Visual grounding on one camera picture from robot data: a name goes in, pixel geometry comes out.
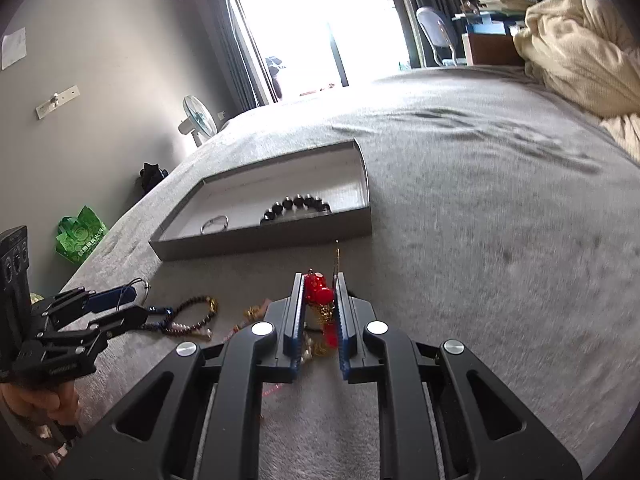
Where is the green plastic bag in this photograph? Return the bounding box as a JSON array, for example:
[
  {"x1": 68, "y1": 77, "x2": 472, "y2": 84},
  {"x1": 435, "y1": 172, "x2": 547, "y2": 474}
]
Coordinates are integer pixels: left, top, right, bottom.
[{"x1": 55, "y1": 205, "x2": 109, "y2": 266}]

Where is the stack of papers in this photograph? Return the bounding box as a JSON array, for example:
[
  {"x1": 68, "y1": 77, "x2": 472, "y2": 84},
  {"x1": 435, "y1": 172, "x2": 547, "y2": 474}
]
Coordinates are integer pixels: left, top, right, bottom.
[{"x1": 477, "y1": 0, "x2": 538, "y2": 13}]

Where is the cream blanket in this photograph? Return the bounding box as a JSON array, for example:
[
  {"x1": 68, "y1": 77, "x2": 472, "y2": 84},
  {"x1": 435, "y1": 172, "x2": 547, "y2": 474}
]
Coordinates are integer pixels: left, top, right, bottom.
[{"x1": 512, "y1": 0, "x2": 640, "y2": 166}]

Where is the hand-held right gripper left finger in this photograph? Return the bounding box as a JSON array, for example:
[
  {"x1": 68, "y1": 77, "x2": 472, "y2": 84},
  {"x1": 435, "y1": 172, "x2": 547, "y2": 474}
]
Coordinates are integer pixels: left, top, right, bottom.
[{"x1": 57, "y1": 274, "x2": 307, "y2": 480}]

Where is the white wall plate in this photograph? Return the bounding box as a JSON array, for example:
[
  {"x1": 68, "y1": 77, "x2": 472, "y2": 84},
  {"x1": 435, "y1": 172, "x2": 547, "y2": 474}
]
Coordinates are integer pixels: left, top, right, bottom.
[{"x1": 35, "y1": 85, "x2": 81, "y2": 120}]

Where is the white standing fan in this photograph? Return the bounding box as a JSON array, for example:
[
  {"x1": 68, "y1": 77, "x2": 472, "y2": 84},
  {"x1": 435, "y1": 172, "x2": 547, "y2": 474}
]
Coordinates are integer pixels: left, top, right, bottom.
[{"x1": 178, "y1": 95, "x2": 217, "y2": 148}]

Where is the blue chair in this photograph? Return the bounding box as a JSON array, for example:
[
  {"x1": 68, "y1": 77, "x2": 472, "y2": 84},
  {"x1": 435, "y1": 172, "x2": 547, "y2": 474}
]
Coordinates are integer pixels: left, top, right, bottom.
[{"x1": 416, "y1": 6, "x2": 468, "y2": 68}]

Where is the black bag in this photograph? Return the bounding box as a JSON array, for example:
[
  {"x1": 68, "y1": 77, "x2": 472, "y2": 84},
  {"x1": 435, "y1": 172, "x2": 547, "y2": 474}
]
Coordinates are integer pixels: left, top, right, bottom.
[{"x1": 139, "y1": 162, "x2": 169, "y2": 194}]

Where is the blue bead bracelet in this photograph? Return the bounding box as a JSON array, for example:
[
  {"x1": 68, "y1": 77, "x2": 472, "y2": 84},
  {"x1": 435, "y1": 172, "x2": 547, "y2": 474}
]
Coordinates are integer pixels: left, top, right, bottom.
[{"x1": 145, "y1": 305, "x2": 176, "y2": 328}]

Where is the large black bead bracelet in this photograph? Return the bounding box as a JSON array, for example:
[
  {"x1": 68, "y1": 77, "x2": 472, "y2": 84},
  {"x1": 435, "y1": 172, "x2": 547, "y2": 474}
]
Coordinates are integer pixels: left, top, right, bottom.
[{"x1": 259, "y1": 193, "x2": 333, "y2": 224}]

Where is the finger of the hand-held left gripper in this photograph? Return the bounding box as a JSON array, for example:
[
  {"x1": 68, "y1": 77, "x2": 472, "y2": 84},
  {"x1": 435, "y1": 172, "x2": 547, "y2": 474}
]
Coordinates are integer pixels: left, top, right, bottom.
[
  {"x1": 35, "y1": 305, "x2": 151, "y2": 361},
  {"x1": 31, "y1": 280, "x2": 142, "y2": 333}
]

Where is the glass balcony door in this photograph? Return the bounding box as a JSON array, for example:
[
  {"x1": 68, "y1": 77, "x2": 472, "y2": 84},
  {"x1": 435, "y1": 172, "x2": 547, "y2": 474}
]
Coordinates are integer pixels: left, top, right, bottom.
[{"x1": 222, "y1": 0, "x2": 416, "y2": 106}]

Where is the brown bead bracelet gold bead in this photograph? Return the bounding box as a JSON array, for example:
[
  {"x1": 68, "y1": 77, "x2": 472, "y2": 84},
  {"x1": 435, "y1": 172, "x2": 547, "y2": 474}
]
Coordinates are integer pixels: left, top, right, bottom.
[{"x1": 167, "y1": 296, "x2": 219, "y2": 333}]

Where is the red bead bracelet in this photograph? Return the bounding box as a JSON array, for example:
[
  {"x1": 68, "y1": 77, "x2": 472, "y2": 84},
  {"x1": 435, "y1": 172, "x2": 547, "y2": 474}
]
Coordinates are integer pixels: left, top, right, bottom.
[{"x1": 302, "y1": 240, "x2": 343, "y2": 351}]

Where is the person's left hand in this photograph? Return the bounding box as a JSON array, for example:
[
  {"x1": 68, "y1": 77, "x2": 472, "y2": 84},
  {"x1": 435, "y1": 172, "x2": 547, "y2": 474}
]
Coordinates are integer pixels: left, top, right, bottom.
[{"x1": 0, "y1": 382, "x2": 83, "y2": 443}]

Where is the dark balcony object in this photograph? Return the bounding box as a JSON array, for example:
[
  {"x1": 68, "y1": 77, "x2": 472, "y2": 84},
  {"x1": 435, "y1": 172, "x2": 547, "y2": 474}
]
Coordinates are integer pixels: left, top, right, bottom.
[{"x1": 265, "y1": 56, "x2": 285, "y2": 103}]

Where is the cluttered desk with books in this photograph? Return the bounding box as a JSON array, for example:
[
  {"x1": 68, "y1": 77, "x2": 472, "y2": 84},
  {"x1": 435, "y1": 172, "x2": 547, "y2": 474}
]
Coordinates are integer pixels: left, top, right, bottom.
[{"x1": 452, "y1": 0, "x2": 546, "y2": 36}]

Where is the grey cardboard box tray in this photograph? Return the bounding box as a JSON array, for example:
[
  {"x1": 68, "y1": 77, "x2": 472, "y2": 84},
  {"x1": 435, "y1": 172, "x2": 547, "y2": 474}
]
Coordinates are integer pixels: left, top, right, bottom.
[{"x1": 149, "y1": 138, "x2": 373, "y2": 262}]

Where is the brown wooden cabinet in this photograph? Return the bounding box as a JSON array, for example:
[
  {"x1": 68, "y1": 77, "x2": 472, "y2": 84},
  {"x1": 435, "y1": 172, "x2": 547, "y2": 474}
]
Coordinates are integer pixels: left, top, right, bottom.
[{"x1": 462, "y1": 34, "x2": 526, "y2": 67}]

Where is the dark bead bracelet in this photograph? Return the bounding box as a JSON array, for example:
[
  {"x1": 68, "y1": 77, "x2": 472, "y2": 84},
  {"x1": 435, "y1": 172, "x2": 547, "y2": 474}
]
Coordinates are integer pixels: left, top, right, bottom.
[{"x1": 140, "y1": 322, "x2": 213, "y2": 339}]

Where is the grey curtain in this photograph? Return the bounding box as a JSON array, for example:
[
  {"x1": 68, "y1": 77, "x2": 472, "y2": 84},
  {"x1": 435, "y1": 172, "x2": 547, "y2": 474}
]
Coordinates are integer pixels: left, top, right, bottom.
[
  {"x1": 390, "y1": 0, "x2": 426, "y2": 68},
  {"x1": 202, "y1": 0, "x2": 261, "y2": 111}
]

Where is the white wall paper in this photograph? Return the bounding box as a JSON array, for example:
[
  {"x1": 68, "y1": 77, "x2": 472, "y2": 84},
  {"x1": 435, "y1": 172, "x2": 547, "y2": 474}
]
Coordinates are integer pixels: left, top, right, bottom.
[{"x1": 1, "y1": 27, "x2": 28, "y2": 71}]

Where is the pink cord bracelet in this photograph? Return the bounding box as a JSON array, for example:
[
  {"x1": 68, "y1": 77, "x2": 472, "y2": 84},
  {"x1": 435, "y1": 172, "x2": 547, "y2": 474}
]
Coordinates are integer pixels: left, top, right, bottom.
[{"x1": 222, "y1": 300, "x2": 273, "y2": 343}]

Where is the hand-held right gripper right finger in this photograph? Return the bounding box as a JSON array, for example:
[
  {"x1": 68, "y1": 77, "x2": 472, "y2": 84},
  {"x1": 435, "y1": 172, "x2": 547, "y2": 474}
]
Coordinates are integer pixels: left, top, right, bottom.
[{"x1": 334, "y1": 271, "x2": 583, "y2": 480}]

